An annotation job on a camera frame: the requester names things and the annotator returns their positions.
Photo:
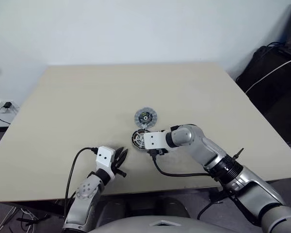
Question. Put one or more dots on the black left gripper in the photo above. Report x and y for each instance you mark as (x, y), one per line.
(116, 168)

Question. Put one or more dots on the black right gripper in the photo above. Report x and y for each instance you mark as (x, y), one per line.
(157, 152)

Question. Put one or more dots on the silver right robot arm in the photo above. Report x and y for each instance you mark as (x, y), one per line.
(220, 157)

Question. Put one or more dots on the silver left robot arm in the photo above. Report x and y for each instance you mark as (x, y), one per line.
(86, 191)

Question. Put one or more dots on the round motor housing copper windings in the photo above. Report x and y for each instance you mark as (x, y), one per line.
(132, 140)

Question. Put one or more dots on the round silver motor lid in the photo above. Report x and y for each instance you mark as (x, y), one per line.
(145, 116)

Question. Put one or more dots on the grey robot torso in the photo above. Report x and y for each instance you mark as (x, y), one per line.
(160, 224)

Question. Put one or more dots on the black power adapter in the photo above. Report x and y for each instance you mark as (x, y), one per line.
(7, 105)

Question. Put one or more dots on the large black bag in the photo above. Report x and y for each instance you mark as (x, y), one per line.
(271, 92)

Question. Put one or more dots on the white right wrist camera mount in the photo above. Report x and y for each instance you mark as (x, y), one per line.
(155, 140)

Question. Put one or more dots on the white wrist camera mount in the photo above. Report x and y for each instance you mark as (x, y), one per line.
(155, 140)
(104, 156)

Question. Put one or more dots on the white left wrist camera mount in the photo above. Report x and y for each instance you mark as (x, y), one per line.
(104, 156)

